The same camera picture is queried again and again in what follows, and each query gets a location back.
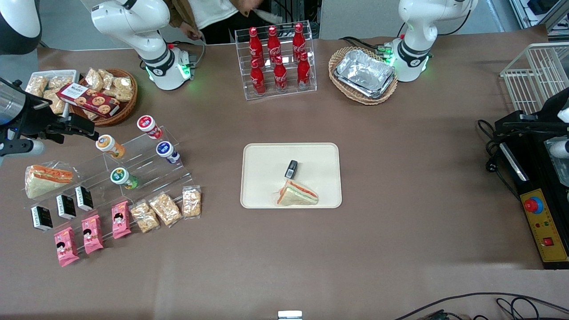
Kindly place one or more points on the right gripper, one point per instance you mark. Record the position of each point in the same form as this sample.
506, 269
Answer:
36, 121

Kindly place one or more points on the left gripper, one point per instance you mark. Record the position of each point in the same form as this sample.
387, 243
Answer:
546, 118

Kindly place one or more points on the green gum bottle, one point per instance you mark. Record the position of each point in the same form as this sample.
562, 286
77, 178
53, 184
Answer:
123, 178

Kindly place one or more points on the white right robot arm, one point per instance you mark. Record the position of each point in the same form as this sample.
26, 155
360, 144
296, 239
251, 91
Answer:
133, 22

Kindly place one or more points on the orange gum bottle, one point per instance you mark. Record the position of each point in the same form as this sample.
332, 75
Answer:
110, 146

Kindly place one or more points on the red gum bottle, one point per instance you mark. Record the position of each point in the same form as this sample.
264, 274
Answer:
149, 126

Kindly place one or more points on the blue gum bottle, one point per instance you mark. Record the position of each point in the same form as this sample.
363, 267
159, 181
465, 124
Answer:
167, 151

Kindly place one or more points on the aluminium foil tray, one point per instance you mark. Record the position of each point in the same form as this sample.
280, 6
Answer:
364, 71

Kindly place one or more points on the beige plastic tray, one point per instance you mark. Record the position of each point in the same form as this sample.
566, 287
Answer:
262, 186

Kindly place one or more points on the red cookie box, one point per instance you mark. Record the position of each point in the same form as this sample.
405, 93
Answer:
89, 100

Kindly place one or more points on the clear rice cracker packet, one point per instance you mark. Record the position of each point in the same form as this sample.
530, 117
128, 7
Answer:
123, 89
94, 79
165, 209
36, 86
144, 217
55, 104
60, 82
191, 202
106, 78

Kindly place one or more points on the brown wicker basket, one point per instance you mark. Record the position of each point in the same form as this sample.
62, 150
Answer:
126, 109

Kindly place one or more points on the white rectangular bin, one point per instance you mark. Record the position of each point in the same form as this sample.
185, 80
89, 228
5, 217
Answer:
71, 75

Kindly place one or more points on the wrapped triangle sandwich large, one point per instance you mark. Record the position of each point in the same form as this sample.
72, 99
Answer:
44, 182

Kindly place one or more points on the black rice ball packet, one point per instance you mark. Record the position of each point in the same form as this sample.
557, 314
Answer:
66, 207
41, 218
291, 169
84, 198

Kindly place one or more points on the clear acrylic stepped stand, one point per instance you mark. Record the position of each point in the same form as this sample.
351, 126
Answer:
146, 175

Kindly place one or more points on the black control box yellow panel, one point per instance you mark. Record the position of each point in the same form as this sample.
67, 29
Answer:
542, 222

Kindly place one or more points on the pink snack packet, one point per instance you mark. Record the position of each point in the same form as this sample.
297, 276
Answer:
120, 220
66, 246
92, 234

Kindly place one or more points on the person in dark clothes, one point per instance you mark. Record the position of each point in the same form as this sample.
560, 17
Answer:
213, 18

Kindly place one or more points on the light wicker basket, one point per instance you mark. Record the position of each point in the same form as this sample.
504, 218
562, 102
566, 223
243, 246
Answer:
351, 95

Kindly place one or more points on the red cola bottle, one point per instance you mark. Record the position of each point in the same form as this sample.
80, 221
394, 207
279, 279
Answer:
298, 40
274, 42
258, 80
304, 73
255, 44
280, 76

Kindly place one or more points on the clear acrylic bottle rack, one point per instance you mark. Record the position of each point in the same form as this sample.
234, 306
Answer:
284, 89

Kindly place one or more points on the wrapped triangle sandwich small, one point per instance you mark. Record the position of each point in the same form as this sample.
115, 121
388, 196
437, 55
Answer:
297, 194

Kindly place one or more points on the small white device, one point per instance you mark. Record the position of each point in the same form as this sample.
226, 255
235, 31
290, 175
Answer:
290, 315

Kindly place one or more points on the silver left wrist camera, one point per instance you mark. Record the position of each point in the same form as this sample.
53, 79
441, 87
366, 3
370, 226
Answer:
561, 149

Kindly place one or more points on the metal shelf frame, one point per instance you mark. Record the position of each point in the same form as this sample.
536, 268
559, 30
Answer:
538, 15

